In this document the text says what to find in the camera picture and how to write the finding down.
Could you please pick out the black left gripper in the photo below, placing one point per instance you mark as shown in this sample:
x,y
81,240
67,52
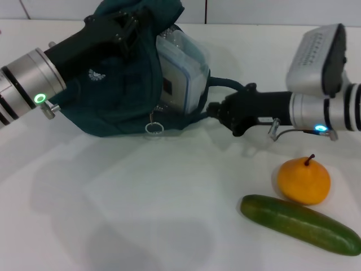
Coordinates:
x,y
84,45

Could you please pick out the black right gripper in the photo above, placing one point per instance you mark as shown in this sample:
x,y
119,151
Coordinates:
x,y
262,107

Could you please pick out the clear container with blue-rimmed lid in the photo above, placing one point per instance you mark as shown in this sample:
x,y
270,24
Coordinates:
x,y
186,59

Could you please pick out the dark teal fabric bag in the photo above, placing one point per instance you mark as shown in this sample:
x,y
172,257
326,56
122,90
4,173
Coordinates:
x,y
118,107

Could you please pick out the orange pear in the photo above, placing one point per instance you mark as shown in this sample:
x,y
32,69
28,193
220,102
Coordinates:
x,y
303,183

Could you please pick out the green cucumber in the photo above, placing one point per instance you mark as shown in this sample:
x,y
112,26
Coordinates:
x,y
296,224

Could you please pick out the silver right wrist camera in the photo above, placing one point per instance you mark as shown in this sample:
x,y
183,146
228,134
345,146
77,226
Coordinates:
x,y
313,59

